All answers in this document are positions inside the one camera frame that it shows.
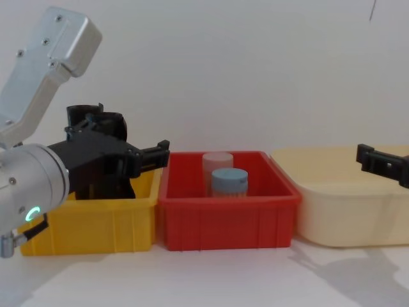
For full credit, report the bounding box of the thin dark wrist cable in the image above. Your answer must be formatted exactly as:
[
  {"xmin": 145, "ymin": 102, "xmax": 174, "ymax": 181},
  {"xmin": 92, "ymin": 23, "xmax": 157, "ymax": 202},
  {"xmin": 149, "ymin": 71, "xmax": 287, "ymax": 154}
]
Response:
[{"xmin": 12, "ymin": 213, "xmax": 49, "ymax": 248}]

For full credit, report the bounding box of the cream plastic tub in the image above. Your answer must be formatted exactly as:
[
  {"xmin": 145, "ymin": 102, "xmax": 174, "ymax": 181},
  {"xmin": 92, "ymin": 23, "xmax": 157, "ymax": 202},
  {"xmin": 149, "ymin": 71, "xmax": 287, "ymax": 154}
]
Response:
[{"xmin": 270, "ymin": 145, "xmax": 409, "ymax": 249}]

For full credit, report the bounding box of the yellow plastic bin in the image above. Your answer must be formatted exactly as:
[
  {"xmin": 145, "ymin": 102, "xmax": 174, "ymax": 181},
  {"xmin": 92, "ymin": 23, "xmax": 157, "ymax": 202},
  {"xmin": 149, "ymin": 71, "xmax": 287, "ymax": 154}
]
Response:
[{"xmin": 20, "ymin": 166, "xmax": 162, "ymax": 256}]

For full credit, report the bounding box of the red plastic bin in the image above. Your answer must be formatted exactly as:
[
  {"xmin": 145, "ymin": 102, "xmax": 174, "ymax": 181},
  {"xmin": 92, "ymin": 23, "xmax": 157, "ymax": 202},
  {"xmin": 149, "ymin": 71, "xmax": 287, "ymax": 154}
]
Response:
[{"xmin": 157, "ymin": 150, "xmax": 303, "ymax": 252}]

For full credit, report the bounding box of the white frosted plastic bottle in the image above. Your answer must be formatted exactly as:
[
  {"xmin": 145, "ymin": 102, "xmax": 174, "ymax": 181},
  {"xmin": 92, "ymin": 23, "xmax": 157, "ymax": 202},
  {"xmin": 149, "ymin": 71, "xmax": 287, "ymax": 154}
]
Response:
[{"xmin": 202, "ymin": 152, "xmax": 235, "ymax": 196}]

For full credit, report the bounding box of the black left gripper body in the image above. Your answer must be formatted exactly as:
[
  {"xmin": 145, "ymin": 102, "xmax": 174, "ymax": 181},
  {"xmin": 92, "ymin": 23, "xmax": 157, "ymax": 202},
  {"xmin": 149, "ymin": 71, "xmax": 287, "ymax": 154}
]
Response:
[{"xmin": 47, "ymin": 130, "xmax": 142, "ymax": 188}]

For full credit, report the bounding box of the clear bottle with blue cap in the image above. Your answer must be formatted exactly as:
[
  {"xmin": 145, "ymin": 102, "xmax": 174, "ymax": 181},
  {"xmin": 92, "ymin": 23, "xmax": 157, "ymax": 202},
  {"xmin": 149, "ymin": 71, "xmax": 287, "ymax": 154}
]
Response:
[{"xmin": 209, "ymin": 168, "xmax": 249, "ymax": 198}]

